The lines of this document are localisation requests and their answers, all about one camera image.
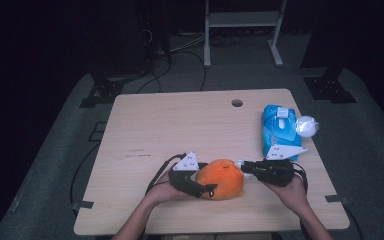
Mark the person's right hand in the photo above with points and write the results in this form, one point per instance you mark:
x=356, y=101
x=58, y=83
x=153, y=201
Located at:
x=293, y=195

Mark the dark tape strip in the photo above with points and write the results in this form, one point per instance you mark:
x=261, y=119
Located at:
x=336, y=199
x=83, y=204

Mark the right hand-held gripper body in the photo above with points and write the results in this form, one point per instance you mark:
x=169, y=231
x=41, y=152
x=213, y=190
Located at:
x=276, y=173

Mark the black stand base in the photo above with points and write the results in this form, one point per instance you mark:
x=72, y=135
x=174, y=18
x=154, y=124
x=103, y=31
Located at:
x=328, y=90
x=105, y=90

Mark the orange plush toy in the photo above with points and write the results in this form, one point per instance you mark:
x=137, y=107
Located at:
x=223, y=180

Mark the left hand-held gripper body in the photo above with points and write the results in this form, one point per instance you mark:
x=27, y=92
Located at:
x=186, y=165

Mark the blue wet wipe pack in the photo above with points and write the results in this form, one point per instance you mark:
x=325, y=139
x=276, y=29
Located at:
x=280, y=133

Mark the white metal stand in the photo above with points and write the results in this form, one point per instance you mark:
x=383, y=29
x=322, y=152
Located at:
x=243, y=19

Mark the person's left hand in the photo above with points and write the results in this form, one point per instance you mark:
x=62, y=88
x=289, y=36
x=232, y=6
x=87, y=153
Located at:
x=166, y=191

